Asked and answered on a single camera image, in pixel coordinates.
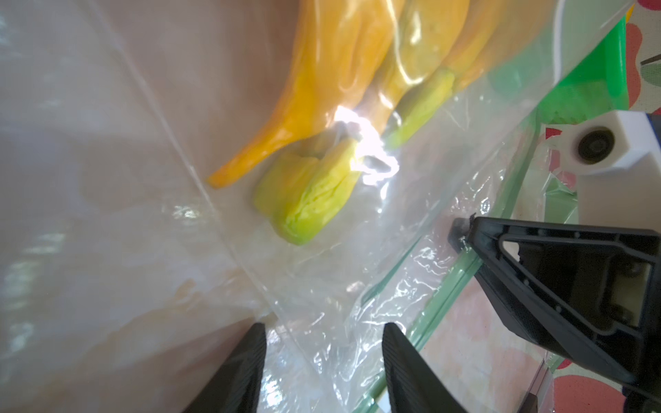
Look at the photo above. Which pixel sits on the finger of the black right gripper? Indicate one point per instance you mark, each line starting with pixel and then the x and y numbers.
pixel 588 293

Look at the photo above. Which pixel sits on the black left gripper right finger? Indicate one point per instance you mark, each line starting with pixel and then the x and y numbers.
pixel 411 384

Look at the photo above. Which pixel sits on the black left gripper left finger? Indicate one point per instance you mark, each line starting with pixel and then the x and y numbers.
pixel 236 385

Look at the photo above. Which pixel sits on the bananas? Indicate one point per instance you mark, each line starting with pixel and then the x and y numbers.
pixel 328 90

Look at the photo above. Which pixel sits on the empty green plastic basket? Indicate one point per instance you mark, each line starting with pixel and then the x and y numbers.
pixel 598 85

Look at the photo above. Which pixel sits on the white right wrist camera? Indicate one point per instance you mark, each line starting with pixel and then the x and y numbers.
pixel 616 161

